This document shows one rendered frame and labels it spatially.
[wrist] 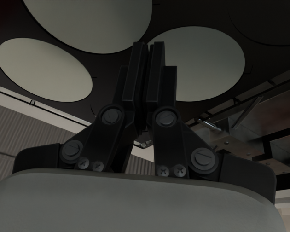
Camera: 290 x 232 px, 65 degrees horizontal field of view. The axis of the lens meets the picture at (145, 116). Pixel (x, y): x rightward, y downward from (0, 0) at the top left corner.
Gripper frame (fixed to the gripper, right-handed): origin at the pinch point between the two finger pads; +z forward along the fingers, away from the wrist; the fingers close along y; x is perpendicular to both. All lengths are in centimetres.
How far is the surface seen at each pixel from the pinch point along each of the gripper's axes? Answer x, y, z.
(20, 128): -164, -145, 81
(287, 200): -29.5, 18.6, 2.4
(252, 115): -17.6, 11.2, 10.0
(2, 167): -164, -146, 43
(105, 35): -2.9, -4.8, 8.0
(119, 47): -4.3, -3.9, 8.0
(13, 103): -25.7, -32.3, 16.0
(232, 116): -18.1, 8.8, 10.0
